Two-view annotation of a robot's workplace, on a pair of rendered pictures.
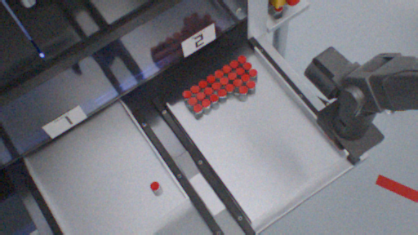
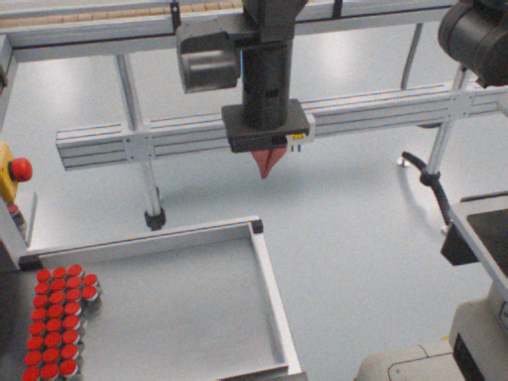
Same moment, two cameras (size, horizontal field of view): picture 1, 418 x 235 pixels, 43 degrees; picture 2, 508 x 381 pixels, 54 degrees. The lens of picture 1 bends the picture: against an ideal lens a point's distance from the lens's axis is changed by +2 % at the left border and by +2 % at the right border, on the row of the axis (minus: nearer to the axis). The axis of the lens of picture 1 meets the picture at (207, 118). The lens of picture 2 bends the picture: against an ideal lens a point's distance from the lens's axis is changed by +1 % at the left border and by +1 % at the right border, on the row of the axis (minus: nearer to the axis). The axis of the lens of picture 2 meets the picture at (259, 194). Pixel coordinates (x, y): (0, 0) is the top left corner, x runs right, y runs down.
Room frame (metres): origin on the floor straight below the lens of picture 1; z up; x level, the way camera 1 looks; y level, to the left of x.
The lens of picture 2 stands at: (0.21, 0.26, 1.54)
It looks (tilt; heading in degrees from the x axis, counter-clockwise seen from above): 44 degrees down; 283
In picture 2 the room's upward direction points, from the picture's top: straight up
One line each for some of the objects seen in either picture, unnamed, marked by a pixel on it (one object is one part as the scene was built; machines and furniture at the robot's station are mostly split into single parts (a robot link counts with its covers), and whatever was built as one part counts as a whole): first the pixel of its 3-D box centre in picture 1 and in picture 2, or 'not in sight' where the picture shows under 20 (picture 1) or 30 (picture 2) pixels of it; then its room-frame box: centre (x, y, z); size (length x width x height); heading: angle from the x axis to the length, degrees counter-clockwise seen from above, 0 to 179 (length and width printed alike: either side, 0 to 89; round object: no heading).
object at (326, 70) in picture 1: (344, 78); (231, 35); (0.35, -0.22, 1.29); 0.11 x 0.09 x 0.12; 28
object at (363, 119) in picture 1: (357, 103); (261, 59); (0.32, -0.23, 1.25); 0.07 x 0.06 x 0.07; 28
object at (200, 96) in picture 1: (220, 87); (59, 325); (0.58, -0.05, 0.90); 0.18 x 0.02 x 0.05; 115
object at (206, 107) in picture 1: (226, 94); (75, 322); (0.55, -0.05, 0.90); 0.18 x 0.02 x 0.05; 115
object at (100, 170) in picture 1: (100, 173); not in sight; (0.42, 0.26, 0.90); 0.34 x 0.26 x 0.04; 24
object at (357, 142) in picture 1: (352, 121); (265, 103); (0.32, -0.24, 1.19); 0.10 x 0.07 x 0.07; 24
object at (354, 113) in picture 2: not in sight; (297, 121); (0.40, -1.17, 0.49); 1.60 x 0.08 x 0.12; 24
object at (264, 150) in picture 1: (253, 130); (155, 312); (0.45, -0.10, 0.90); 0.34 x 0.26 x 0.04; 25
